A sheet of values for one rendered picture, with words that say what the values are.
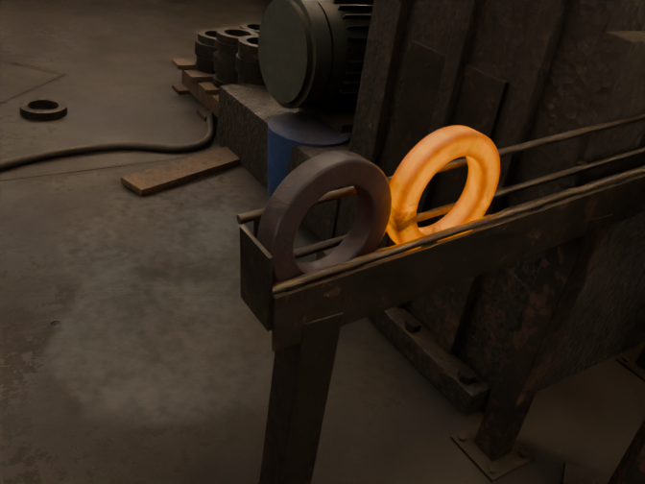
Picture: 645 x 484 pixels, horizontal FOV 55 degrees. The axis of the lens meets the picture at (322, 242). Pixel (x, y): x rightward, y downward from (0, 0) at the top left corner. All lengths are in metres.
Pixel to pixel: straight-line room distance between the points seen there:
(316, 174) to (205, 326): 1.00
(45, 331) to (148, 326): 0.24
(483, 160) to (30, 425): 1.04
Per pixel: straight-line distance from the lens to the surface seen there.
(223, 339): 1.60
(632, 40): 1.18
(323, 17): 2.10
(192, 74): 3.03
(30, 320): 1.70
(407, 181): 0.78
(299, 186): 0.68
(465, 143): 0.82
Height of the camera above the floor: 1.05
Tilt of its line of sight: 31 degrees down
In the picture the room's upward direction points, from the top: 9 degrees clockwise
